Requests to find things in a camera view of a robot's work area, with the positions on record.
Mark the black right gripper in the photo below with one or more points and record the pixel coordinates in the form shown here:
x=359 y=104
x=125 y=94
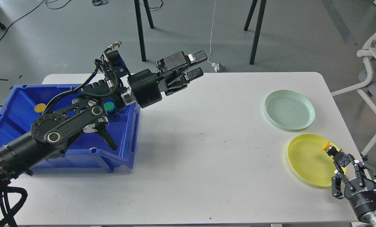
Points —
x=360 y=191

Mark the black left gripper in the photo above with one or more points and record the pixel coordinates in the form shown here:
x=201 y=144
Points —
x=147 y=86

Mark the yellow push button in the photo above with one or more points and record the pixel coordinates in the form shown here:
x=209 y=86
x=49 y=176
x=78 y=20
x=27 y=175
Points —
x=340 y=158

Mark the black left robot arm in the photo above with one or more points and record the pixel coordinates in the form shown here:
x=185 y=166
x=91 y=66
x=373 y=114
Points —
x=81 y=110

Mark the yellow plate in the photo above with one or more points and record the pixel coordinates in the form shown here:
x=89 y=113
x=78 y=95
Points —
x=309 y=162

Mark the green push button right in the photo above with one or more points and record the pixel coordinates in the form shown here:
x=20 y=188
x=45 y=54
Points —
x=112 y=112

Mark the pale green plate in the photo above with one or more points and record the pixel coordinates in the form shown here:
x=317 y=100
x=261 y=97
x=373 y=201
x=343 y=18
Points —
x=289 y=110

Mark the yellow button in bin corner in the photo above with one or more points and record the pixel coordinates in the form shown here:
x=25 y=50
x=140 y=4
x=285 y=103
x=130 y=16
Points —
x=40 y=108

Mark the black table leg right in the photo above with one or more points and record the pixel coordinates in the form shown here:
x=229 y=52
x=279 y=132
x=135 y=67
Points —
x=260 y=17

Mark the blue plastic bin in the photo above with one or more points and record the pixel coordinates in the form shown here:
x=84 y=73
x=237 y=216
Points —
x=17 y=115

